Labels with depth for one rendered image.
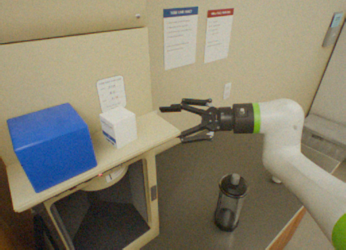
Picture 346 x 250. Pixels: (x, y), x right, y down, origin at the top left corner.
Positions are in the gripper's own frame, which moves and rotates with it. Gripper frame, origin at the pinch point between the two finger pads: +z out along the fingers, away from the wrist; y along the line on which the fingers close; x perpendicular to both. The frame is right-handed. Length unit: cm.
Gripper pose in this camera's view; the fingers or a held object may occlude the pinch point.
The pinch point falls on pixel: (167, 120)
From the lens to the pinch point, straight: 69.8
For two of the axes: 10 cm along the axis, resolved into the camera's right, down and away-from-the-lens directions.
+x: 2.1, 3.8, 9.0
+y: -0.5, 9.3, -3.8
